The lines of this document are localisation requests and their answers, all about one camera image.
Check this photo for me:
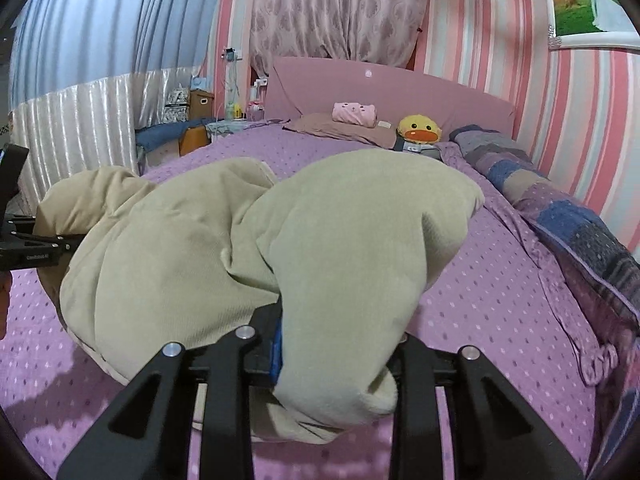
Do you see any blue striped curtain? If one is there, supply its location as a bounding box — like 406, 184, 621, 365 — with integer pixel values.
7, 0, 232, 111

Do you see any beige hooded sweatshirt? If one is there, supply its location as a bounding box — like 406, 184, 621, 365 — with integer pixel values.
32, 149, 486, 446

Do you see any thin purple blanket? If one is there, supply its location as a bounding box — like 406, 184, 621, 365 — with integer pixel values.
435, 141, 622, 387

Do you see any orange chair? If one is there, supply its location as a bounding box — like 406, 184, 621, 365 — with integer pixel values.
178, 127, 211, 157

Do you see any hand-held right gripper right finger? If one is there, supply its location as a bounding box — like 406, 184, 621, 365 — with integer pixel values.
389, 332, 586, 480

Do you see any patchwork quilt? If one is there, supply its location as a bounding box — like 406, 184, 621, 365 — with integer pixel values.
448, 125, 640, 333

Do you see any light blue table cloth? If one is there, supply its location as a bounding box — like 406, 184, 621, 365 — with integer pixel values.
205, 120, 253, 137

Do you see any cardboard box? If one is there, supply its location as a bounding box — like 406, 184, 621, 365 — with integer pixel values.
189, 89, 216, 122

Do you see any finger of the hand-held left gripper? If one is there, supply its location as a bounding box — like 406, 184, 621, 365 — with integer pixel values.
35, 232, 85, 257

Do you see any pink patterned curtain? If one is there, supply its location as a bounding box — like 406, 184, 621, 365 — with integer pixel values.
248, 0, 432, 73

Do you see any brown pillow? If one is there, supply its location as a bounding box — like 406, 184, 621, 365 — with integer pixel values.
282, 112, 399, 150

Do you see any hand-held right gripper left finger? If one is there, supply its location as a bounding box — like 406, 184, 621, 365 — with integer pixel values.
56, 304, 287, 480

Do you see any pink headboard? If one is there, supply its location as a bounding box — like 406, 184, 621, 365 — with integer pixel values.
264, 56, 517, 150

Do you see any person's left hand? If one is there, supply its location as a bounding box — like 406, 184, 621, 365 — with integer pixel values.
0, 275, 12, 341

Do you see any framed wall picture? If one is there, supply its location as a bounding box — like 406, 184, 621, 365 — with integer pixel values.
542, 0, 640, 52

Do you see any yellow duck plush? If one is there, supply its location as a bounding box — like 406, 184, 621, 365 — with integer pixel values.
392, 114, 444, 161

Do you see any purple dotted bedsheet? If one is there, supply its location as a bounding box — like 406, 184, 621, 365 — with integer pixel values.
0, 122, 603, 480

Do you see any white shiny curtain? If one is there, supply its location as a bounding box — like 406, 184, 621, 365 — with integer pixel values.
10, 65, 206, 203

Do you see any pink plush roll pillow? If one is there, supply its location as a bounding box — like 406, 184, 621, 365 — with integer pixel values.
332, 101, 377, 129

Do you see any black white patterned bag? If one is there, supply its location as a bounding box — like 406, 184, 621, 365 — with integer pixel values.
164, 87, 192, 123

